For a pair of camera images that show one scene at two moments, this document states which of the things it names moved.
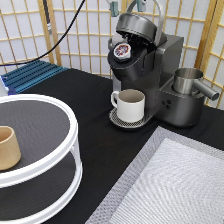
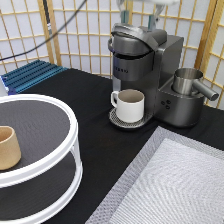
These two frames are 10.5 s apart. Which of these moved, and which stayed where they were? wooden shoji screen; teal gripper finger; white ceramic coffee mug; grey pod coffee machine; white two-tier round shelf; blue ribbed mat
Moved: teal gripper finger; grey pod coffee machine
Stayed: blue ribbed mat; white ceramic coffee mug; white two-tier round shelf; wooden shoji screen
